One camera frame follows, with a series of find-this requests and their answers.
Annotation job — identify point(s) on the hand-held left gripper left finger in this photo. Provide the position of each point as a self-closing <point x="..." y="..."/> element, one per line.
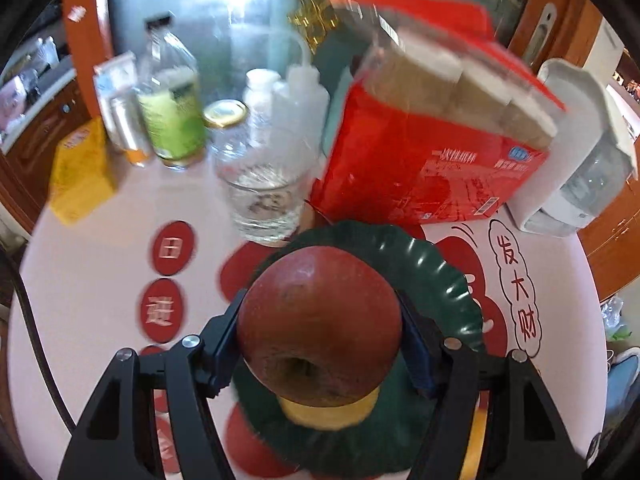
<point x="224" y="332"/>

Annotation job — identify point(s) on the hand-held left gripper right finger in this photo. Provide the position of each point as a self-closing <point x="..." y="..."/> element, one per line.
<point x="421" y="360"/>

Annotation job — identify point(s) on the dark green scalloped plate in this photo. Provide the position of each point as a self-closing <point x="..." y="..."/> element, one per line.
<point x="425" y="270"/>

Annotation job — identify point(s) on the red apple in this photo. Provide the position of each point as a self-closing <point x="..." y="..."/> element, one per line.
<point x="320" y="310"/>

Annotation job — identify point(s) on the large yellow pear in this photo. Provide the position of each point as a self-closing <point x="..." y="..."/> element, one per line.
<point x="325" y="414"/>

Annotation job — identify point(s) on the clear glass tumbler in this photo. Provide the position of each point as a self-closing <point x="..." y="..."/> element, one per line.
<point x="265" y="200"/>

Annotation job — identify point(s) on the printed pink tablecloth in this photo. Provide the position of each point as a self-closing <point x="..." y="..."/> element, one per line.
<point x="90" y="285"/>

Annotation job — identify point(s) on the clear plastic bag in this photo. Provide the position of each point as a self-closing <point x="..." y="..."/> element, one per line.
<point x="614" y="315"/>

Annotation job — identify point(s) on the red paper cup package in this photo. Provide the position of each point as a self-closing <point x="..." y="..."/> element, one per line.
<point x="420" y="160"/>

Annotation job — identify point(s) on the yellow box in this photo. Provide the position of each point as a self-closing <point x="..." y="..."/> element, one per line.
<point x="80" y="175"/>

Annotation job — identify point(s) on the gold-lidded glass jar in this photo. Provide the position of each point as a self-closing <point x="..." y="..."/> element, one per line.
<point x="225" y="115"/>

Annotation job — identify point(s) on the glass bottle with green label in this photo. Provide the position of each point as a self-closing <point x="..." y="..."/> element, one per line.
<point x="172" y="120"/>

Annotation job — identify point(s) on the silver metal tin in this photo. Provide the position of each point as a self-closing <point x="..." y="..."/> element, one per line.
<point x="129" y="130"/>

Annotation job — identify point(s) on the small white-capped bottle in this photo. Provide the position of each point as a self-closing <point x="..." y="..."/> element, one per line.
<point x="261" y="100"/>

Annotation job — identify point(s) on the white squeeze bottle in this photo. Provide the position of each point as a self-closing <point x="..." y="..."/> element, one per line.
<point x="300" y="105"/>

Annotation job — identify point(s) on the white countertop cup cabinet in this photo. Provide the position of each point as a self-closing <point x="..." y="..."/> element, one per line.
<point x="580" y="160"/>

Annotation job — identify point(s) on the wooden kitchen cabinet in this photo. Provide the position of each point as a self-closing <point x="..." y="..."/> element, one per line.
<point x="35" y="145"/>

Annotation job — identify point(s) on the white carton box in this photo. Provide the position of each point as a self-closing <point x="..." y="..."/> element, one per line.
<point x="112" y="75"/>

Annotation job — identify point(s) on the gold door ornament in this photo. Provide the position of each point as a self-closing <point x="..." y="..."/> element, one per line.
<point x="320" y="15"/>

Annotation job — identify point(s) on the pink sticker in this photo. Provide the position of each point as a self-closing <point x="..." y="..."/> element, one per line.
<point x="76" y="13"/>

